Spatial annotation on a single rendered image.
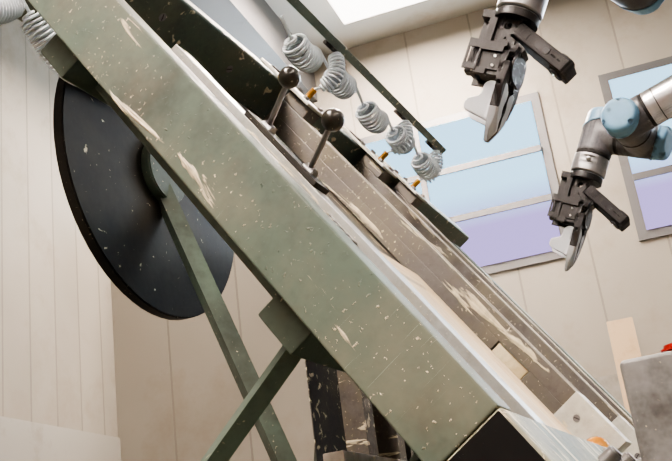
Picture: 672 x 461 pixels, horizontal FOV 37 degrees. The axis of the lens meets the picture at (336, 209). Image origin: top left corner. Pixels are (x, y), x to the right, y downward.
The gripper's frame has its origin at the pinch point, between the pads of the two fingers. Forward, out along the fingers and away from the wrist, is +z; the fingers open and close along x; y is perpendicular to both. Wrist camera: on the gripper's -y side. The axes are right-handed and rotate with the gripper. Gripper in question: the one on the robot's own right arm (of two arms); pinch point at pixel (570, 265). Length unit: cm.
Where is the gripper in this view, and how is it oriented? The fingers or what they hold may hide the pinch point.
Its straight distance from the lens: 216.8
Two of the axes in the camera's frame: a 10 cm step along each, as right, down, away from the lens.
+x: -3.3, -3.0, -8.9
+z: -3.2, 9.3, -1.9
